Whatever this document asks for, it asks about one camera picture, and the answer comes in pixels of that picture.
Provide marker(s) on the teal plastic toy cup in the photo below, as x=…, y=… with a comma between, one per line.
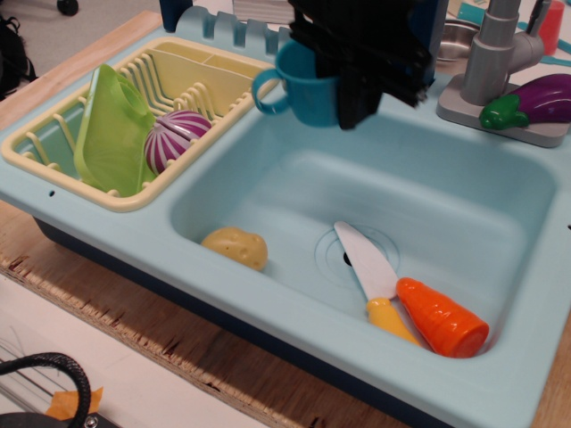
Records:
x=311, y=99

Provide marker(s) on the purple striped toy onion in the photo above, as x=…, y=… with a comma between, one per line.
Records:
x=171, y=136

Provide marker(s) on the cream yellow drying rack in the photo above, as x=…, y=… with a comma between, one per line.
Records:
x=171, y=74

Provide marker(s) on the black backpack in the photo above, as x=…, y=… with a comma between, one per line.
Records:
x=15, y=64

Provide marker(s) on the black chair caster wheel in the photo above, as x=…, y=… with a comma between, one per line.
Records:
x=67, y=7

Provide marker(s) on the orange tape piece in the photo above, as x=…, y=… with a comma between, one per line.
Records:
x=64, y=404

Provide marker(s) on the red plastic cup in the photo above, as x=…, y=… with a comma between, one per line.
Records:
x=551, y=27

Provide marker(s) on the light blue toy sink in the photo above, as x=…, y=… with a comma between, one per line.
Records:
x=481, y=218

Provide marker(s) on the teal plastic utensil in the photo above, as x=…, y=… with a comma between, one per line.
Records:
x=551, y=60

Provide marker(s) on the yellow toy potato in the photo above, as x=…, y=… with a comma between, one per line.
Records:
x=246, y=248

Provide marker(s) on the lime green toy plate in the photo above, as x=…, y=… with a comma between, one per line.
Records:
x=109, y=153

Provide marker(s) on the stainless steel bowl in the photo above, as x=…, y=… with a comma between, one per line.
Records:
x=456, y=40

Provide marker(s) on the orange toy carrot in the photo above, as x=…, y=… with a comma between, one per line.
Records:
x=451, y=330

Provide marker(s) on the grey toy faucet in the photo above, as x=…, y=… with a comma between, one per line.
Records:
x=497, y=52

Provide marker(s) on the dark blue sink backsplash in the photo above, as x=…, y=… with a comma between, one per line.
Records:
x=188, y=20

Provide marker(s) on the purple toy eggplant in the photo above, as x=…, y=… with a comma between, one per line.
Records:
x=542, y=100

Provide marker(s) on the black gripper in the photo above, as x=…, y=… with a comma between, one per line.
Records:
x=372, y=46

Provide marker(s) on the white toy knife yellow handle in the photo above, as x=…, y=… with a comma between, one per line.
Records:
x=377, y=280

